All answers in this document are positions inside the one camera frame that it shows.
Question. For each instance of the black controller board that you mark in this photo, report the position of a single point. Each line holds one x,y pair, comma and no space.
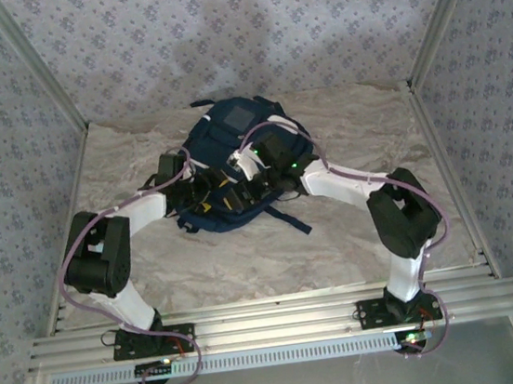
416,345
152,369

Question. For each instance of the aluminium frame post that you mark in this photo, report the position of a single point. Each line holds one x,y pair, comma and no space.
445,14
37,64

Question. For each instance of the navy blue backpack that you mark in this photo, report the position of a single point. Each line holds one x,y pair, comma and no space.
211,132

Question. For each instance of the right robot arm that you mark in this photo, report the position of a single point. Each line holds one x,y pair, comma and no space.
405,220

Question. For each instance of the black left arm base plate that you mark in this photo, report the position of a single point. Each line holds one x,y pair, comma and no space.
169,350

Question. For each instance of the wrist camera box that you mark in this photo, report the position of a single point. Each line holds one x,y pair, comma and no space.
246,163
192,169

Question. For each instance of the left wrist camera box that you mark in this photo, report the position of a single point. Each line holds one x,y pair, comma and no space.
192,169

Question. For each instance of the aluminium mounting rail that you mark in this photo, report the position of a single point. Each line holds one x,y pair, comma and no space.
277,320

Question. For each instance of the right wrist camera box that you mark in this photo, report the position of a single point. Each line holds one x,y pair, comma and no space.
246,163

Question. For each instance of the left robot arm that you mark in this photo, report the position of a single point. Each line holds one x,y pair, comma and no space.
102,267

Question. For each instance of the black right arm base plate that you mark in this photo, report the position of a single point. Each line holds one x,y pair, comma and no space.
370,320

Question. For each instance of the aluminium table side rail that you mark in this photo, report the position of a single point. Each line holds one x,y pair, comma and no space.
436,132

